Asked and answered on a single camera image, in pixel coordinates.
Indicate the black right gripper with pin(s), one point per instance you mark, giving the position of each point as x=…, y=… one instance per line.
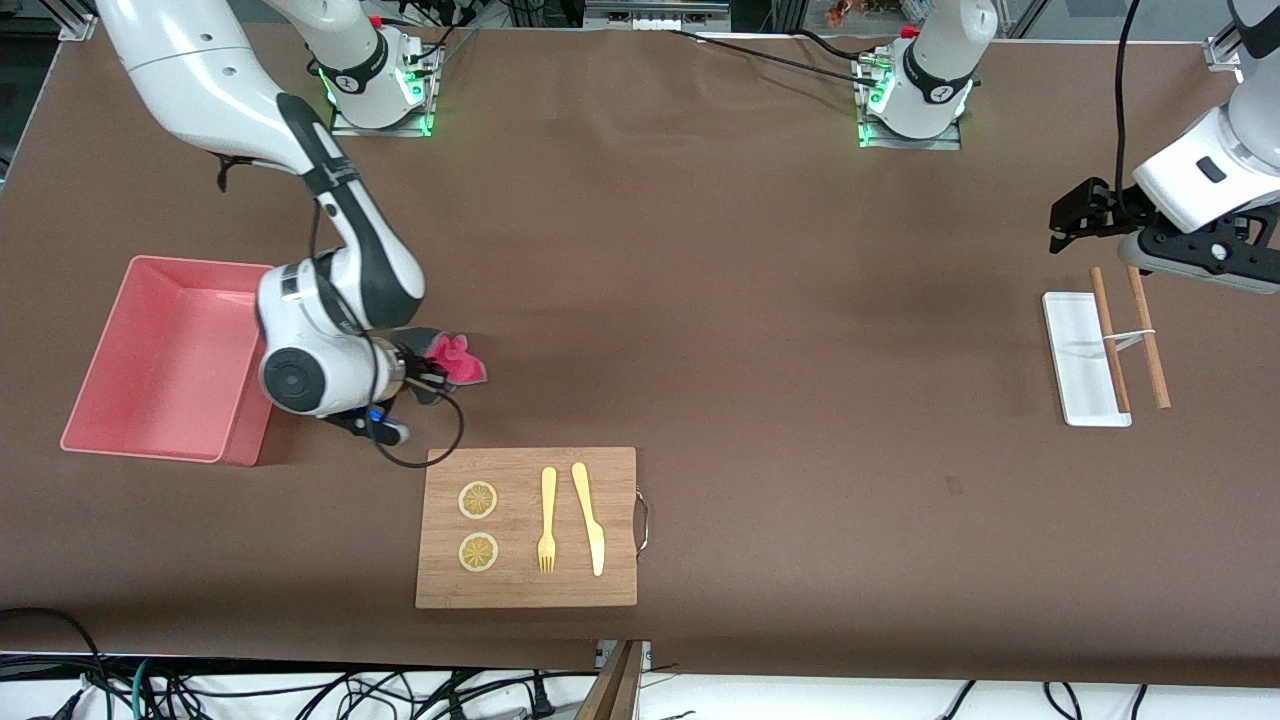
x=417, y=371

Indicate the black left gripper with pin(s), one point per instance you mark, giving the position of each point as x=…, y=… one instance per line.
x=1108, y=211

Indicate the grey and pink cloth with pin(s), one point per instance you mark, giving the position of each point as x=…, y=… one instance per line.
x=462, y=365

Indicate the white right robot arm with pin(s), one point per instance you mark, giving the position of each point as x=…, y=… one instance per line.
x=200, y=80

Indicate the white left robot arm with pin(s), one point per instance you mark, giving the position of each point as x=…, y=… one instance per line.
x=940, y=70

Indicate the lemon slice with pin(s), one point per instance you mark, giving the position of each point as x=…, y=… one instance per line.
x=478, y=553
x=478, y=500

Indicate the white rubber band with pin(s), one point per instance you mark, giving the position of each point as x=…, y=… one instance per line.
x=1135, y=334

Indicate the white rectangular tray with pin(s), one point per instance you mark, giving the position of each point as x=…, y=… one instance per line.
x=1075, y=360

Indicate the yellow plastic fork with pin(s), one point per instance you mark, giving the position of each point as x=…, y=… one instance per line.
x=548, y=500

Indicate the yellow plastic knife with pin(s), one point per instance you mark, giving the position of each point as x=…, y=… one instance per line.
x=590, y=520

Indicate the wooden cutting board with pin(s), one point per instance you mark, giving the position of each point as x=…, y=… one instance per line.
x=520, y=590

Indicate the pink plastic bin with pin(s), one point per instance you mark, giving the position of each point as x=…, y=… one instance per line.
x=150, y=360

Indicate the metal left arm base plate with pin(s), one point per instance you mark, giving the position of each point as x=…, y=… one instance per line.
x=910, y=144

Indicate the aluminium frame profile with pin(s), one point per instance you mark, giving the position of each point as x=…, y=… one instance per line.
x=80, y=25
x=1218, y=52

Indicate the small metal bracket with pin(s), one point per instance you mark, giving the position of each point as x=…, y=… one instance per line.
x=646, y=652

